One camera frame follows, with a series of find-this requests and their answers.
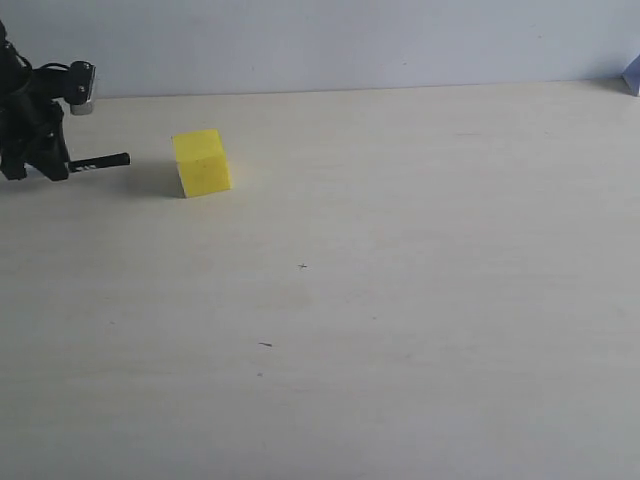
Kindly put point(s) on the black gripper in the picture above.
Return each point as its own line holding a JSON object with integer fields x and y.
{"x": 31, "y": 115}

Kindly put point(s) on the black and white whiteboard marker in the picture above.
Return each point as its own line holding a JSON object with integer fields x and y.
{"x": 96, "y": 163}

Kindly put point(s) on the yellow foam cube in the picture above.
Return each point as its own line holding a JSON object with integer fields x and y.
{"x": 201, "y": 163}

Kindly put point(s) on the blue white box corner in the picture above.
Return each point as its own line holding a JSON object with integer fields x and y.
{"x": 631, "y": 76}

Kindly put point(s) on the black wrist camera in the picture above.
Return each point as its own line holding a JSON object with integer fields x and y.
{"x": 80, "y": 91}

